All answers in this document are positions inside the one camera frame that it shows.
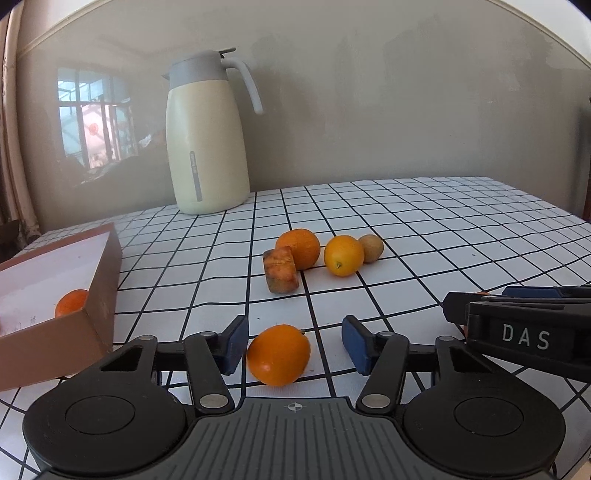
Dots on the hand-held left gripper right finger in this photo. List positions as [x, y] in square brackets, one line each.
[354, 346]

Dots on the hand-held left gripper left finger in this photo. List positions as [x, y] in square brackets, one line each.
[235, 346]

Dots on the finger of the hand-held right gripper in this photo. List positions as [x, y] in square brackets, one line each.
[455, 307]
[545, 291]

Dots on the smooth orange kumquat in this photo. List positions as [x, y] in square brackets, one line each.
[69, 304]
[278, 354]

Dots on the brown cake piece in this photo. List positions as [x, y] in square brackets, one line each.
[279, 270]

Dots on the yellow-orange kumquat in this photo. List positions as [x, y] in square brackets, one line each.
[344, 256]

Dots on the rough-skinned orange mandarin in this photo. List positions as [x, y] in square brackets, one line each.
[302, 247]

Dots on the brown cardboard box tray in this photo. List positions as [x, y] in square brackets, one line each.
[60, 341]

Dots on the white black checked tablecloth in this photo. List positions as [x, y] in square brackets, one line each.
[415, 221]

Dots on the small brown kiwi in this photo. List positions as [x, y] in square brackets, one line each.
[373, 248]

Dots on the cream thermos jug grey lid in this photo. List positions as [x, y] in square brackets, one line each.
[207, 138]

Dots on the beige patterned curtain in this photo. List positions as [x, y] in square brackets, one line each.
[11, 138]

